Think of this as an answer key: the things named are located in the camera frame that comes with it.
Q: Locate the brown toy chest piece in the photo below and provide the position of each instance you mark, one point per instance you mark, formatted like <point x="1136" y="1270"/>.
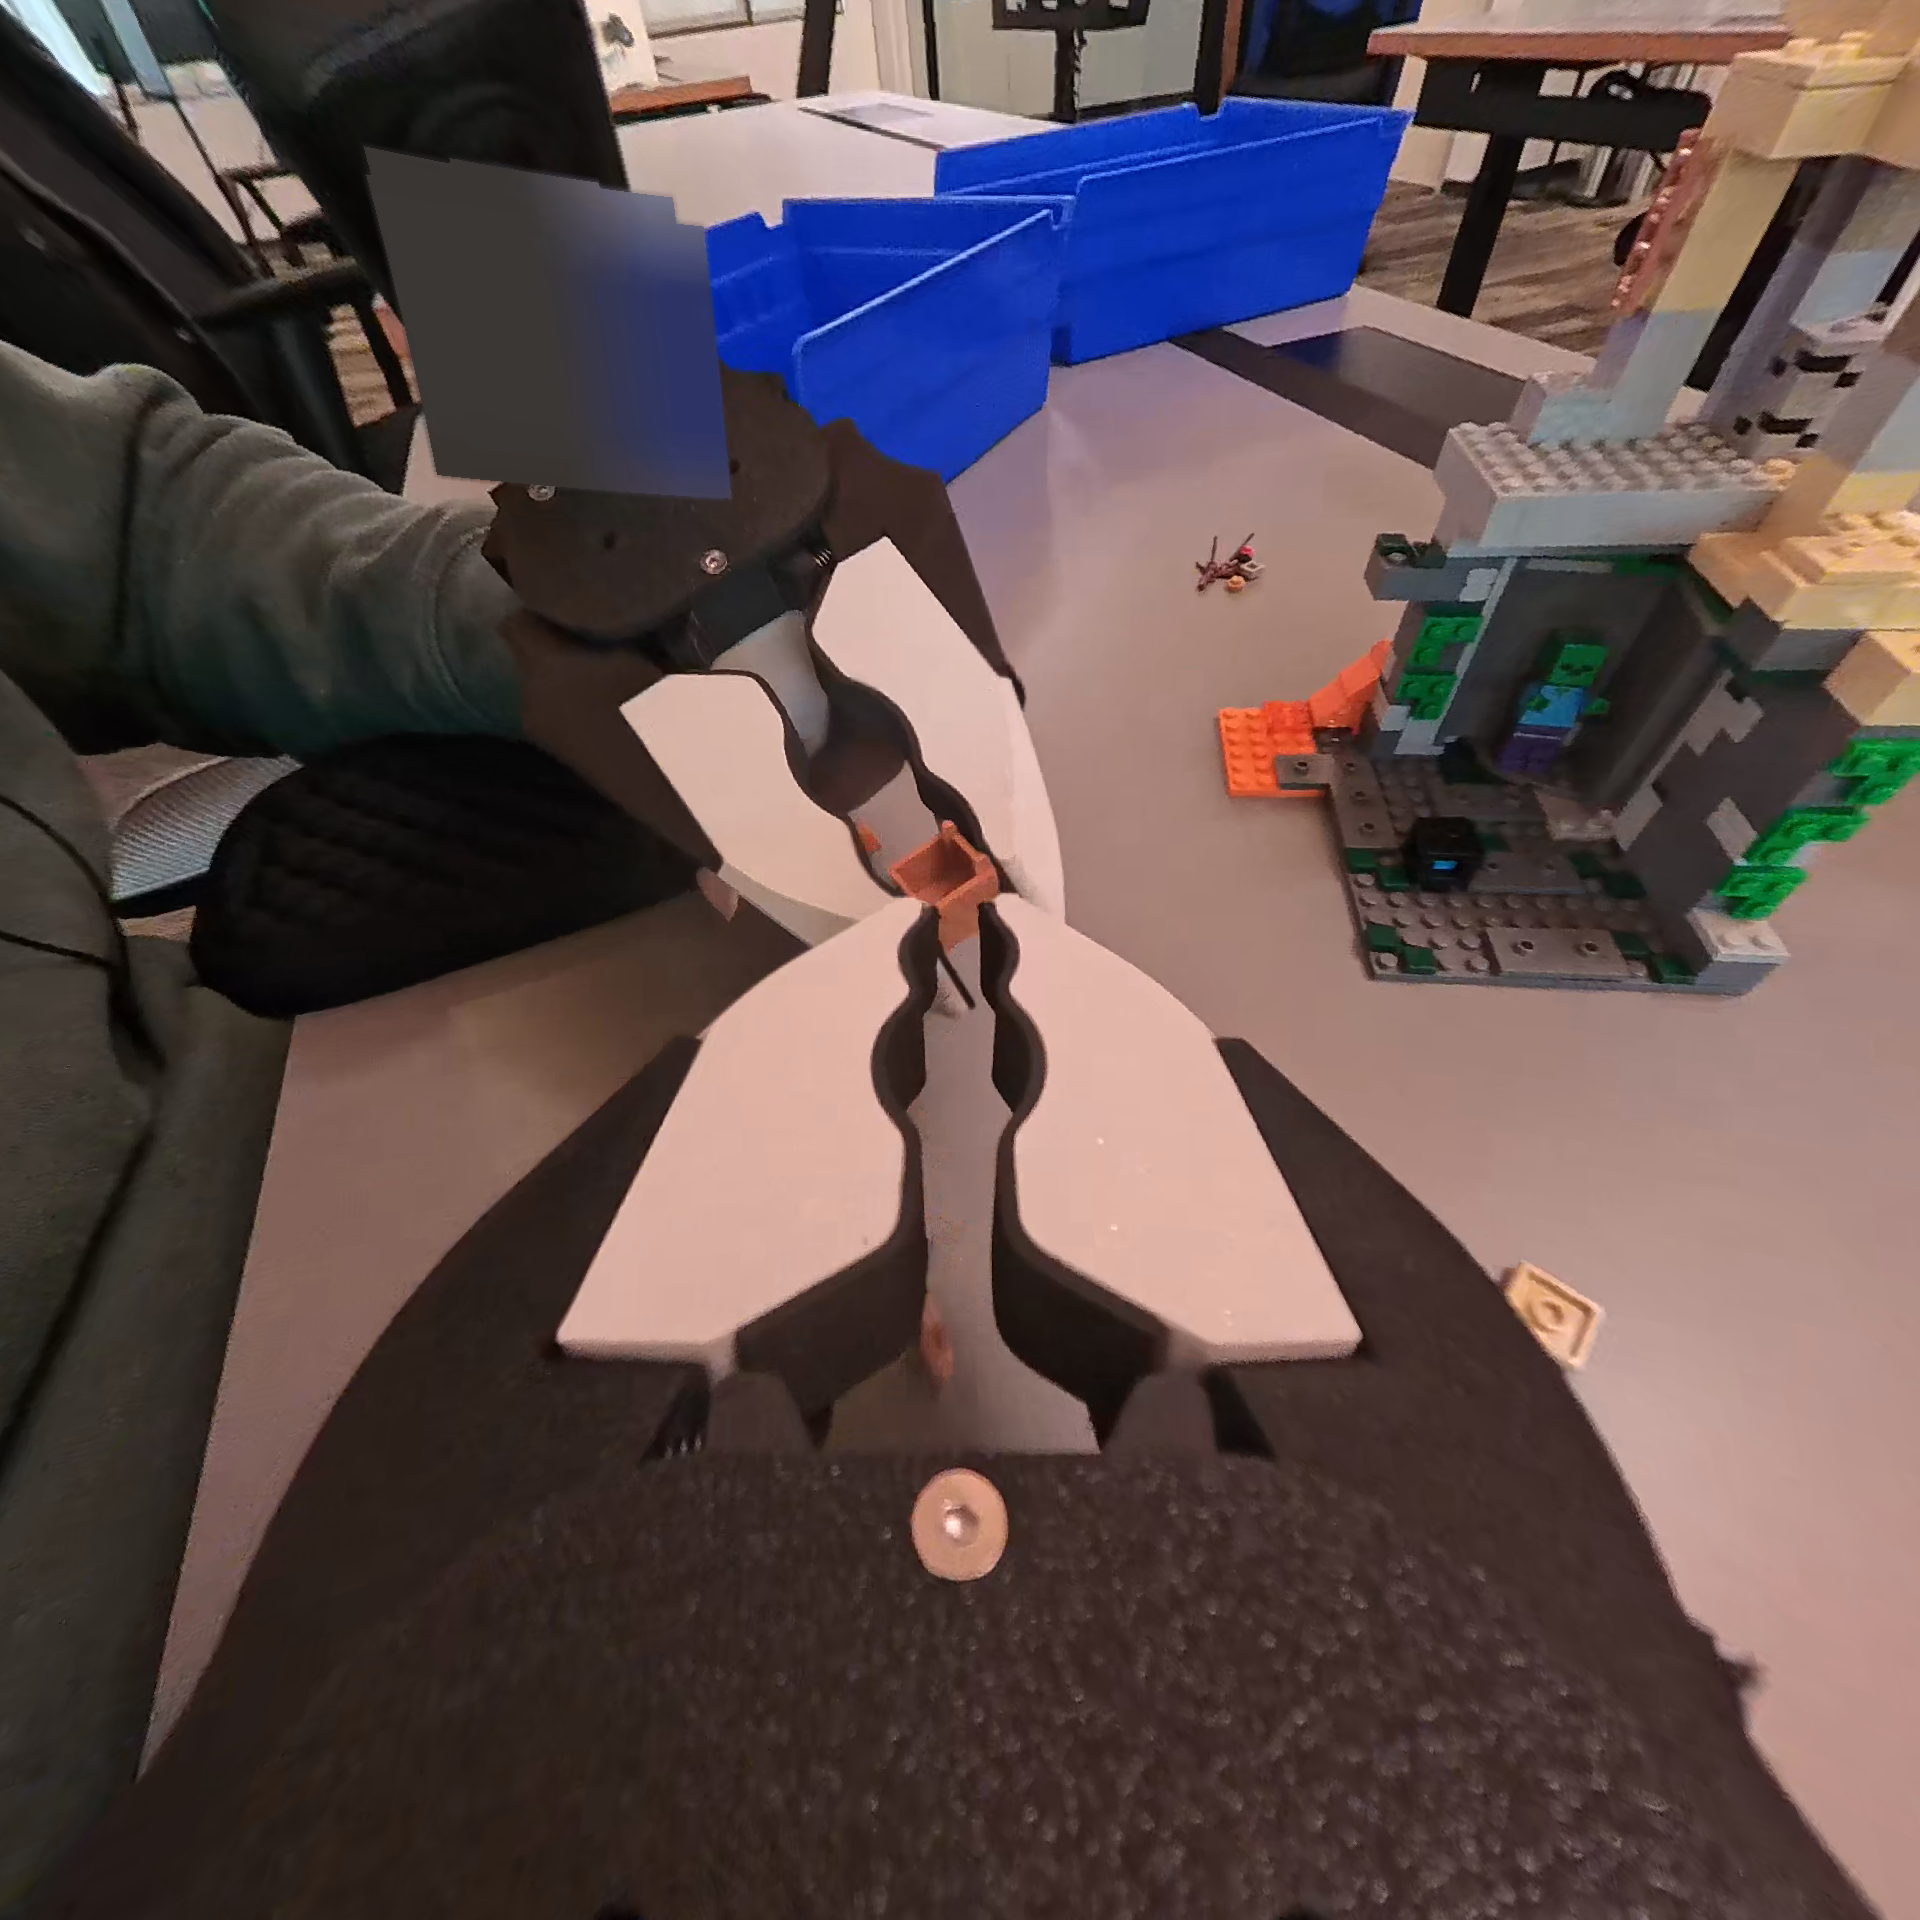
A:
<point x="942" y="869"/>

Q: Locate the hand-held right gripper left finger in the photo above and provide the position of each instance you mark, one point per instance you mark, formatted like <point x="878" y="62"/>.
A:
<point x="734" y="1200"/>

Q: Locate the toy brick tower model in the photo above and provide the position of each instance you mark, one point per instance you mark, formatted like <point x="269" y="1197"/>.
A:
<point x="1651" y="674"/>

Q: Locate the orange toy brick plate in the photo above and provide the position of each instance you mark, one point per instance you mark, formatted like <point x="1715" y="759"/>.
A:
<point x="1277" y="744"/>

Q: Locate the small dark red toy piece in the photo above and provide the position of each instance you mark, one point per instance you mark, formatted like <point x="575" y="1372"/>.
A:
<point x="1233" y="564"/>

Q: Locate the grey desk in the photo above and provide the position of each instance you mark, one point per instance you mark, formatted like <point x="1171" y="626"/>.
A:
<point x="1499" y="1126"/>

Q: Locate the tan square tile plate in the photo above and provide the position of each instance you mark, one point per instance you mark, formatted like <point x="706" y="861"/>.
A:
<point x="1552" y="1308"/>

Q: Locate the wooden office table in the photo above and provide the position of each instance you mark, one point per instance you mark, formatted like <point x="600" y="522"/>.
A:
<point x="1576" y="45"/>

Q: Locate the person's left forearm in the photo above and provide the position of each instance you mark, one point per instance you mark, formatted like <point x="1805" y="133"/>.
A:
<point x="270" y="600"/>

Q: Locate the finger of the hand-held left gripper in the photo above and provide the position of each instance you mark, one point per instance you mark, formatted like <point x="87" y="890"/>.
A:
<point x="734" y="765"/>
<point x="960" y="674"/>

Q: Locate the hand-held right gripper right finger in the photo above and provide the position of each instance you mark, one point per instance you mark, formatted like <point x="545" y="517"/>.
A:
<point x="1171" y="1200"/>

